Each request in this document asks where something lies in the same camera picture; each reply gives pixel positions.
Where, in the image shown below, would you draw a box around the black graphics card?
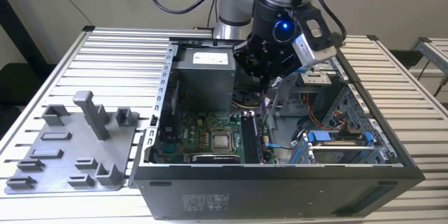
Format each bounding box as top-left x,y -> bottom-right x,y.
191,153 -> 243,164

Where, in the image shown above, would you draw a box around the round black case speaker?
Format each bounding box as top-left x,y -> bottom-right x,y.
243,90 -> 263,105

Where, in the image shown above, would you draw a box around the black cable bundle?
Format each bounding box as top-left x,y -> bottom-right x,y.
294,118 -> 315,143

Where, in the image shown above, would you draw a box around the metal CPU socket cover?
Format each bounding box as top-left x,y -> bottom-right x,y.
208,129 -> 235,154

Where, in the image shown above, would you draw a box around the motherboard RAM slot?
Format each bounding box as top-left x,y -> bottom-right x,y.
244,115 -> 255,163
248,115 -> 259,163
242,115 -> 250,163

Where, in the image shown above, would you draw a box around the thin black cable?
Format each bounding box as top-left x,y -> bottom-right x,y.
208,0 -> 226,30

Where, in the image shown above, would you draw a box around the hard disk in blue carrier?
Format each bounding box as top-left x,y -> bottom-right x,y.
291,129 -> 388,165

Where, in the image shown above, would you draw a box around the silver CPU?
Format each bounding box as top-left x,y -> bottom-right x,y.
214,134 -> 232,149

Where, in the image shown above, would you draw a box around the green motherboard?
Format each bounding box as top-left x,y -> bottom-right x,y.
154,112 -> 280,165

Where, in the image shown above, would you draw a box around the aluminium side table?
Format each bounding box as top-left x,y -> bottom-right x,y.
410,37 -> 448,78

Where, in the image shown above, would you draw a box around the grey power supply unit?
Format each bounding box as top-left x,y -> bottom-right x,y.
172,47 -> 239,112

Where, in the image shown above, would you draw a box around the blue-tipped black wire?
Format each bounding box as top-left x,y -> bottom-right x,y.
266,142 -> 298,151

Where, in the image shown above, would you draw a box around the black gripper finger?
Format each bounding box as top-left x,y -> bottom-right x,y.
232,39 -> 270,90
268,41 -> 303,88

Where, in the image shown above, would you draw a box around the black open PC case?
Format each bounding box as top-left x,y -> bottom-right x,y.
126,36 -> 427,221

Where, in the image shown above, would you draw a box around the grey plastic parts rack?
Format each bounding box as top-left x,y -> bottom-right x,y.
4,90 -> 146,196

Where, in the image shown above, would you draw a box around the grey metal drive cage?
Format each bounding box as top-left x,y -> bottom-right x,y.
270,58 -> 350,118

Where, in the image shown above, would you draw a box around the orange wires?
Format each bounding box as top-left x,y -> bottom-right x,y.
303,91 -> 343,130

